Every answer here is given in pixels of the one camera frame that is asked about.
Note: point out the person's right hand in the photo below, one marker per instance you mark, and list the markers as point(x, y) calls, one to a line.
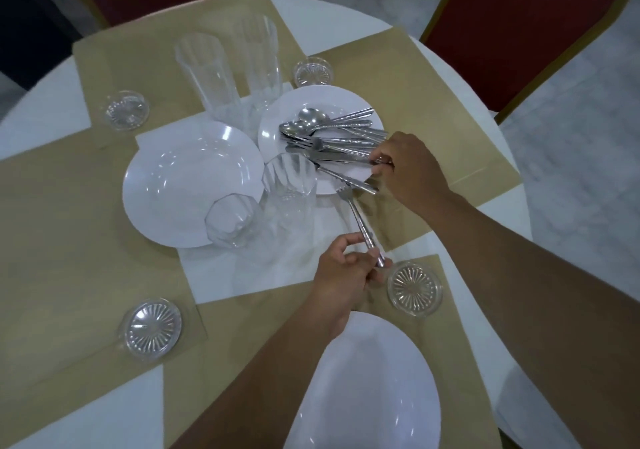
point(415, 173)

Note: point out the person's left hand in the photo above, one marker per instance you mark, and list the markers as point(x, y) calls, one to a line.
point(340, 288)

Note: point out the person's right thumb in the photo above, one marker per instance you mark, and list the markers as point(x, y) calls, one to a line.
point(386, 179)

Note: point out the person's left thumb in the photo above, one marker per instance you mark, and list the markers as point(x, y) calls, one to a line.
point(347, 243)

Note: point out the silver fork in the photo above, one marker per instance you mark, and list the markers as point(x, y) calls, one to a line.
point(357, 218)

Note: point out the silver table knife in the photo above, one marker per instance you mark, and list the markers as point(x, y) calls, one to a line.
point(330, 156)

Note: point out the person's right forearm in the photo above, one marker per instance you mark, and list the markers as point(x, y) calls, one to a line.
point(540, 313)

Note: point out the person's left forearm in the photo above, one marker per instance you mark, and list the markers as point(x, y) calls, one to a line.
point(260, 388)

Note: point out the pile of silver cutlery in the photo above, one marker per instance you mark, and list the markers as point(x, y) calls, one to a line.
point(330, 131)

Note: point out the clear ribbed glass coaster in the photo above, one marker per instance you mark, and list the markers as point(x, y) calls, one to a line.
point(152, 329)
point(313, 72)
point(414, 288)
point(126, 110)

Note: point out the short clear faceted glass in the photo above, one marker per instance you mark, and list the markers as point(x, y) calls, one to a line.
point(290, 183)
point(231, 221)

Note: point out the white deep plate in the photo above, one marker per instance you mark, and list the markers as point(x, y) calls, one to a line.
point(280, 113)
point(185, 188)
point(370, 393)

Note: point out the tall clear drinking glass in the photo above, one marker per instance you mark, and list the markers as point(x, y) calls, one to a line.
point(207, 73)
point(257, 58)

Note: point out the dark furniture piece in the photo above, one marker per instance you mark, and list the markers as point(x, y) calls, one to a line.
point(25, 23)

